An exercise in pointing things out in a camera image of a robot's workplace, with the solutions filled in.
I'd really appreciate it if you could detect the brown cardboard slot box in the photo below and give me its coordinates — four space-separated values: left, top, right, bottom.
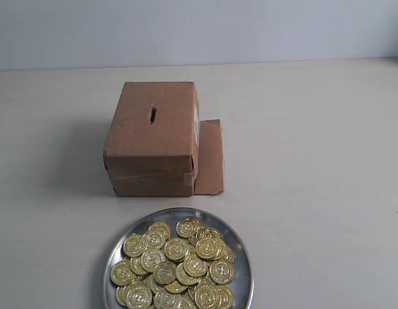
103 81 224 197

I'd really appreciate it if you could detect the gold coin top of pile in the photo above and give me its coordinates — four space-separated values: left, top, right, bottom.
176 217 200 238

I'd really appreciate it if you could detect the gold coin upper right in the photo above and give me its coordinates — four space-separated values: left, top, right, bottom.
196 238 220 260

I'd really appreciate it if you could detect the gold coin centre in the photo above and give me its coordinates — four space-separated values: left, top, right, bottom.
164 238 189 261

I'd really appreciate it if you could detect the gold coin upper left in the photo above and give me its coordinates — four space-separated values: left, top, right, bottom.
122 234 147 258

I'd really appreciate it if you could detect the gold coin right side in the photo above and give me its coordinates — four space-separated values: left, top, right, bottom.
209 259 235 285

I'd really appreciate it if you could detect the gold coin bottom right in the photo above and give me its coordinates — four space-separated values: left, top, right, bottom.
194 284 220 309

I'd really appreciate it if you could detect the gold coin far left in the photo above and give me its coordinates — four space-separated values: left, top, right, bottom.
109 259 135 286

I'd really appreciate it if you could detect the gold coin bottom left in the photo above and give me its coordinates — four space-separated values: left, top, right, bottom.
125 283 153 309

